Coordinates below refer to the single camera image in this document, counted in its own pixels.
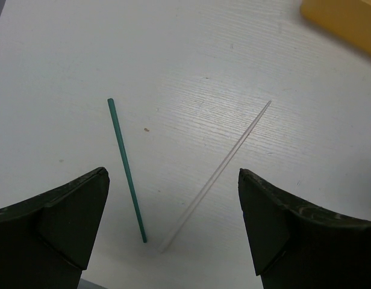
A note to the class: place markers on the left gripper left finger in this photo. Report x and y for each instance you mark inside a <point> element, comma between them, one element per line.
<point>46,241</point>

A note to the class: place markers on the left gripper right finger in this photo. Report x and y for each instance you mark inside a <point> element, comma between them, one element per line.
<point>297,244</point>

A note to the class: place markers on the white chopstick left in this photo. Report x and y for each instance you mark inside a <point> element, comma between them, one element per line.
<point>169,238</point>

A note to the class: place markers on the teal chopstick left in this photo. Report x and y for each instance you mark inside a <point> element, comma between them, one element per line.
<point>128,174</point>

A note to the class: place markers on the yellow paper box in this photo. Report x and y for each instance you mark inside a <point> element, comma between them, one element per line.
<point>349,20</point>

